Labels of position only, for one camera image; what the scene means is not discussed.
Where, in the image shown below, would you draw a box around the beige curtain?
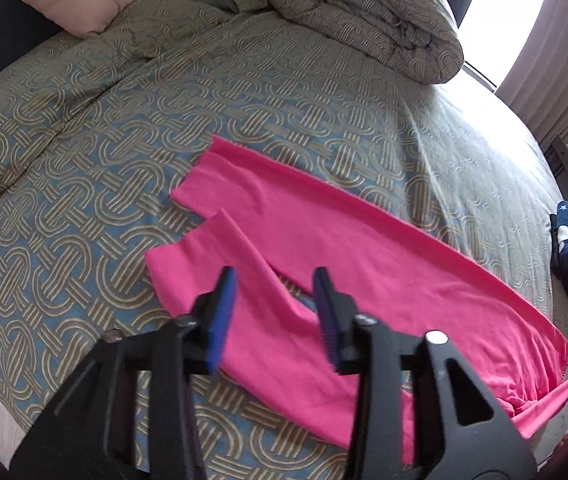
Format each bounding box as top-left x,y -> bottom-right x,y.
497,0 -> 568,150

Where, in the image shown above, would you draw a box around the rolled patterned duvet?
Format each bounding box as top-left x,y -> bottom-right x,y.
232,0 -> 464,84

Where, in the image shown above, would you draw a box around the pink pants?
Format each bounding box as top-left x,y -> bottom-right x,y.
145,139 -> 568,447

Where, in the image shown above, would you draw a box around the patterned blue bedspread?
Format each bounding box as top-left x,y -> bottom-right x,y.
0,0 -> 568,479

